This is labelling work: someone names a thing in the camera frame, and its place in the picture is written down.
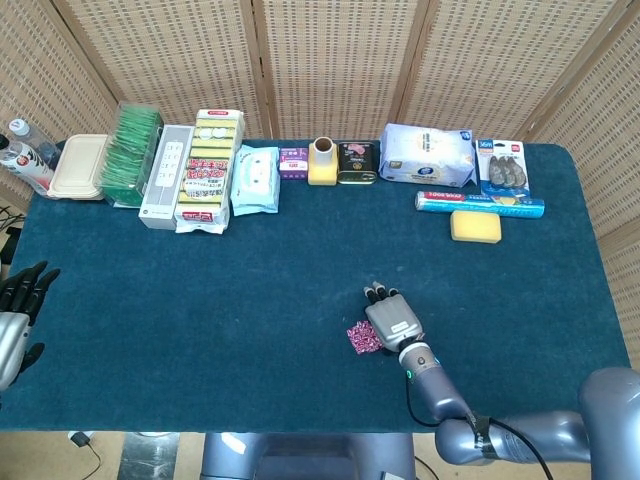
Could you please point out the gold black luncheon meat can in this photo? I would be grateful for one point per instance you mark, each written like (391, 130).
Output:
(356, 162)

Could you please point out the yellow red snack pack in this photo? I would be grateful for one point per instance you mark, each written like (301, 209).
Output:
(207, 175)

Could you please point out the teal felt table cover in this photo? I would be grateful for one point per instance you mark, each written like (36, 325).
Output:
(225, 310)

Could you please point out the light blue wet wipes pack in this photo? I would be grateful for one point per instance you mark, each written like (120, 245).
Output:
(255, 180)

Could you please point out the yellow green scouring sponge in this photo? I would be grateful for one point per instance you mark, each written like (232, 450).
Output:
(475, 227)

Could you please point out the silver metal table leg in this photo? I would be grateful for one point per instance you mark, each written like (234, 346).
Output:
(150, 457)

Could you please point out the white roll with cardboard core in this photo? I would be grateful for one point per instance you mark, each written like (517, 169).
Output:
(322, 152)

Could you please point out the white power strip box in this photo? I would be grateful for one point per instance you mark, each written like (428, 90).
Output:
(165, 180)

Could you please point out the pack of metal discs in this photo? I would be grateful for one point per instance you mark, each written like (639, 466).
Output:
(502, 170)

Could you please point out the grey robot torso base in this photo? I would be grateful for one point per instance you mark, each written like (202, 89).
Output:
(310, 457)

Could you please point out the yellow sponge holding roll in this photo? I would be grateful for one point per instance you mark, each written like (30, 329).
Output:
(322, 177)

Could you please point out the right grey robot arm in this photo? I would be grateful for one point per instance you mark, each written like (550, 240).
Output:
(440, 395)

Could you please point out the woven bamboo folding screen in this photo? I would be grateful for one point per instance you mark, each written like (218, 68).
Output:
(340, 65)

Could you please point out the bottle with black white label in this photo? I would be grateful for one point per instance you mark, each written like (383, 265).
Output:
(25, 167)

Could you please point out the small purple box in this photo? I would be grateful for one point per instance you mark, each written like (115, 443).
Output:
(293, 164)

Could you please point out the clear box green tea bags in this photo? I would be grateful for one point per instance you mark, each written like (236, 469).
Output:
(127, 155)

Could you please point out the blue cling wrap roll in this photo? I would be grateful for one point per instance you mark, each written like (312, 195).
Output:
(480, 204)

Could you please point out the clear water bottle white cap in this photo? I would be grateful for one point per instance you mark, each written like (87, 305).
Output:
(35, 140)

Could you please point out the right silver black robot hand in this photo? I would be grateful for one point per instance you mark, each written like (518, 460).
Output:
(392, 322)

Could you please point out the white blue tissue pack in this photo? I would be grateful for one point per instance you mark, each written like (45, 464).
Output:
(425, 155)

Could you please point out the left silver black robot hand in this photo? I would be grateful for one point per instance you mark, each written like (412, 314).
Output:
(12, 335)

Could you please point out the beige lidded food container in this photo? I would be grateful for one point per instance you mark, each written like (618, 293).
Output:
(77, 167)

